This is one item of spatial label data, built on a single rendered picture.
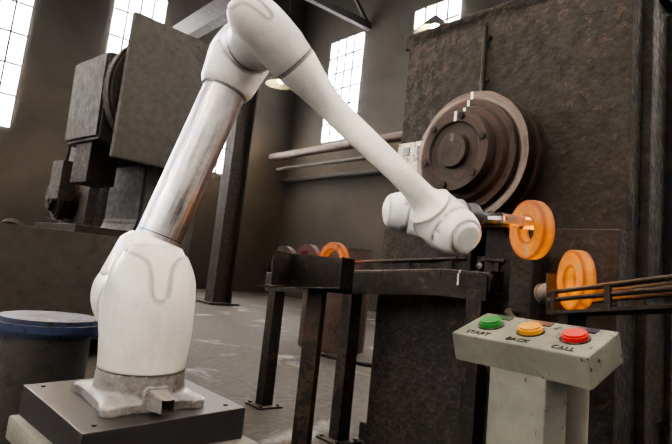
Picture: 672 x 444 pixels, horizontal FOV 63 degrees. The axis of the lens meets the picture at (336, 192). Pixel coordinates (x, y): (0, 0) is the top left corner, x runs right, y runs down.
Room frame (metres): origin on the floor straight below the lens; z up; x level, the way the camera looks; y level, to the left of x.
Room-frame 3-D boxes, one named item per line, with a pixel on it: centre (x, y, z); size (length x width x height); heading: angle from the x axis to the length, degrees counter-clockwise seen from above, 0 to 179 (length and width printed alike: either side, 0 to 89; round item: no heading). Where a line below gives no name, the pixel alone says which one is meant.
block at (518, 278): (1.74, -0.63, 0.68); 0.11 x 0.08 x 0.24; 130
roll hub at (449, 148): (1.85, -0.40, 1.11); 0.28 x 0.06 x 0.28; 40
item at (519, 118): (1.91, -0.47, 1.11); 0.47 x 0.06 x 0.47; 40
